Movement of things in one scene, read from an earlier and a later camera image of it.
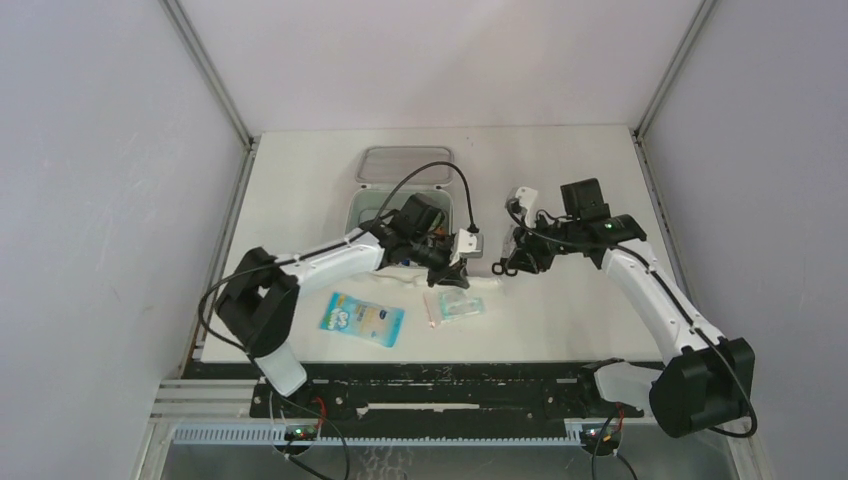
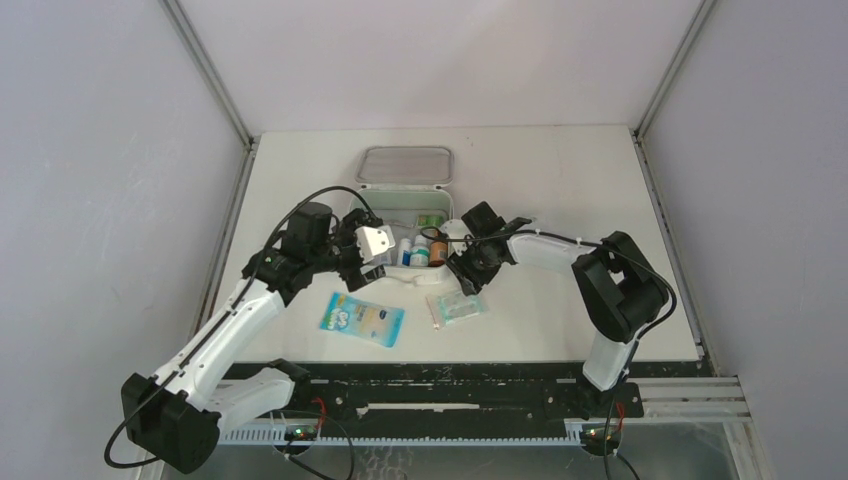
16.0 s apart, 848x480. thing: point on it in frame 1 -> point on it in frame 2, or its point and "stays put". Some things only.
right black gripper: [529, 242] -> [467, 276]
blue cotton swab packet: [377, 324] stays put
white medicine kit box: [385, 176] stays put
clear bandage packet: [445, 304] stays put
